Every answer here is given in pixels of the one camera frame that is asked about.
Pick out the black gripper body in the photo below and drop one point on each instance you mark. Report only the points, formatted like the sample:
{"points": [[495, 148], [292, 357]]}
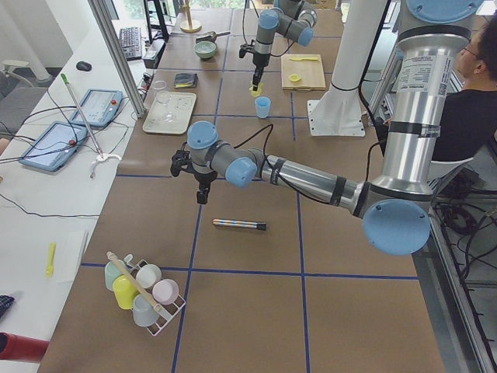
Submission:
{"points": [[260, 61], [204, 179]]}

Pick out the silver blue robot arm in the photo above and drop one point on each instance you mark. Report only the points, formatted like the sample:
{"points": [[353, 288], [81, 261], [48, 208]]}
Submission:
{"points": [[294, 20], [394, 206]]}

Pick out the light blue plastic cup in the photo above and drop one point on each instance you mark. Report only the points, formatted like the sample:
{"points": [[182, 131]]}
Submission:
{"points": [[262, 106]]}

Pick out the white cup in rack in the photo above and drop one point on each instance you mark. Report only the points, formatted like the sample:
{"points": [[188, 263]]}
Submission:
{"points": [[148, 276]]}

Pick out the pink cup in rack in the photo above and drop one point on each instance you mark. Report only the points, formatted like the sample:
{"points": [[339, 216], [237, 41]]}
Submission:
{"points": [[165, 291]]}

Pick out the green cup in rack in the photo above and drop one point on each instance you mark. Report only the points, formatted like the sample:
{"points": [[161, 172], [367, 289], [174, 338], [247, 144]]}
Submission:
{"points": [[111, 273]]}

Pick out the white cup rack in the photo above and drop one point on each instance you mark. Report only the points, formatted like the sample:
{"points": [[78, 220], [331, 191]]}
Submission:
{"points": [[166, 313]]}

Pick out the yellow cup in rack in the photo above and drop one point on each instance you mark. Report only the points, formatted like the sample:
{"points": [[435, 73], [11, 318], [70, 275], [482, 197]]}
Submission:
{"points": [[124, 292]]}

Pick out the grey blue cup in rack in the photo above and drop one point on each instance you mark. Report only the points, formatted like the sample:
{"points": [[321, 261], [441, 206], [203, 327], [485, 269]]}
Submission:
{"points": [[143, 313]]}

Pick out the bamboo cutting board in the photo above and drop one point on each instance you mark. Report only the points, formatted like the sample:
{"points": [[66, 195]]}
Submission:
{"points": [[311, 73]]}

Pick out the yellow plastic knife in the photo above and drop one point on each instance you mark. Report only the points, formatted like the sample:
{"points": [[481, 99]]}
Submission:
{"points": [[311, 58]]}

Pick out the metal ice scoop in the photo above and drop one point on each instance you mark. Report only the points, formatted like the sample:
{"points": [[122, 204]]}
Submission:
{"points": [[211, 36]]}

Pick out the green bowl with ice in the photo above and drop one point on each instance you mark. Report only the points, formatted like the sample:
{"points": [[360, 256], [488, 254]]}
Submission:
{"points": [[205, 49]]}

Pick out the cream plastic tray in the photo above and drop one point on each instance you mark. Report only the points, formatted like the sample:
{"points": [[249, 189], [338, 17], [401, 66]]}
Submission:
{"points": [[181, 104]]}

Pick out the wooden mug tree stand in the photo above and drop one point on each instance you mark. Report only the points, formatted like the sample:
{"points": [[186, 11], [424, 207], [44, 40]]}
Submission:
{"points": [[189, 25]]}

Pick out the dark grey folded cloth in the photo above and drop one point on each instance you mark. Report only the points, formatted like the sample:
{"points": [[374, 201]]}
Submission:
{"points": [[185, 80]]}

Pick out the clear wine glass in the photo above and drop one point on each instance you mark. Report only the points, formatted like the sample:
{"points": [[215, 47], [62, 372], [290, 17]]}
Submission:
{"points": [[163, 97]]}

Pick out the far teach pendant tablet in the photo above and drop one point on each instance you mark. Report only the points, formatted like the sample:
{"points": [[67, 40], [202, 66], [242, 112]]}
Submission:
{"points": [[100, 106]]}

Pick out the teach pendant tablet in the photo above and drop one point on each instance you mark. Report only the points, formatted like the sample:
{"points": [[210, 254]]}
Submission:
{"points": [[100, 106], [54, 147]]}

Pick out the black keyboard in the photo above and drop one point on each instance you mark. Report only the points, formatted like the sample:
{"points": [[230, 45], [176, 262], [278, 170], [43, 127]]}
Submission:
{"points": [[130, 42]]}

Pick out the near teach pendant tablet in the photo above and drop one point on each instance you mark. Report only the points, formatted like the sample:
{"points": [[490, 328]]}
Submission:
{"points": [[54, 147]]}

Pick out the black computer mouse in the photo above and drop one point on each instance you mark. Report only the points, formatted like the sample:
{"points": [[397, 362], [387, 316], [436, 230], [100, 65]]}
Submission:
{"points": [[83, 66]]}

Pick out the green tipped metal rod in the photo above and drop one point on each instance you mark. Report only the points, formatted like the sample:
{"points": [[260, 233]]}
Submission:
{"points": [[101, 155]]}

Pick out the yellow plastic spoon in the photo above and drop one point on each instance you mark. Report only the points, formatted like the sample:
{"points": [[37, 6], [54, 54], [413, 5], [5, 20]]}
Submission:
{"points": [[50, 260]]}

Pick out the seated person black shirt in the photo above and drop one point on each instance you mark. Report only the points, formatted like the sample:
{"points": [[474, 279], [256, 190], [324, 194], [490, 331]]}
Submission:
{"points": [[469, 116]]}

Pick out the red bottle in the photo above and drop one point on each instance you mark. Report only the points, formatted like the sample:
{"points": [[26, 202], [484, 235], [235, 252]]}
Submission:
{"points": [[22, 348]]}

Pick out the aluminium frame post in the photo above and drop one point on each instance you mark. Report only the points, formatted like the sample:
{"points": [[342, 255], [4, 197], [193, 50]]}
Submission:
{"points": [[104, 22]]}

